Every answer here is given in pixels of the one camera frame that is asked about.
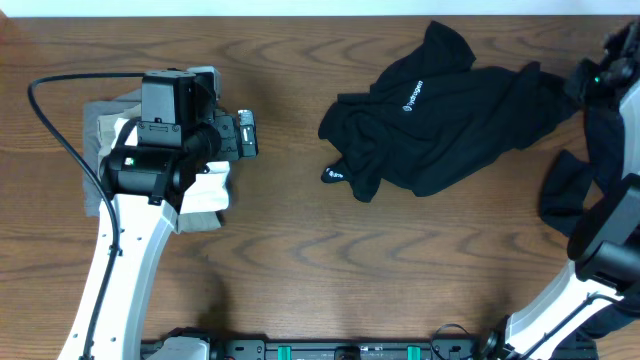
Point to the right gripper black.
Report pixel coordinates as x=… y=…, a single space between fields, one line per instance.
x=589 y=71

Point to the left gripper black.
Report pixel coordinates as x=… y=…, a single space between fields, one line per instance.
x=228 y=129

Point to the black polo shirt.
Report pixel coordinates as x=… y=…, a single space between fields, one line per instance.
x=432 y=118

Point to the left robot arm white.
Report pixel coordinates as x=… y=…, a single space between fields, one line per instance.
x=131 y=238

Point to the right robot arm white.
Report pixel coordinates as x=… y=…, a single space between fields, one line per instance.
x=596 y=205

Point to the dark clothes pile right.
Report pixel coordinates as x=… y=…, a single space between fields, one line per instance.
x=561 y=204

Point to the white folded shirt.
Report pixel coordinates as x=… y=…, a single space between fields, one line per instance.
x=209 y=192

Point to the beige folded shirt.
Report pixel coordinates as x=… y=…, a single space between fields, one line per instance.
x=108 y=129

